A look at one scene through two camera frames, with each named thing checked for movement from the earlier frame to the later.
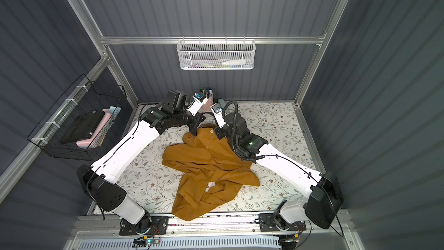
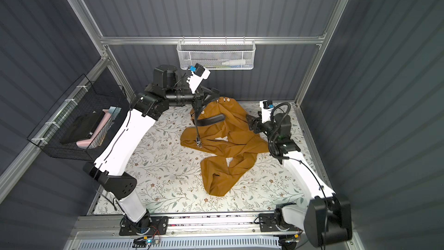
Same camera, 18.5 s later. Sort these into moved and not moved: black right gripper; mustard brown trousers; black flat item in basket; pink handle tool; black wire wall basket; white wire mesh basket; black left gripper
Moved: mustard brown trousers; black left gripper; black right gripper
Not moved: pink handle tool; white wire mesh basket; black wire wall basket; black flat item in basket
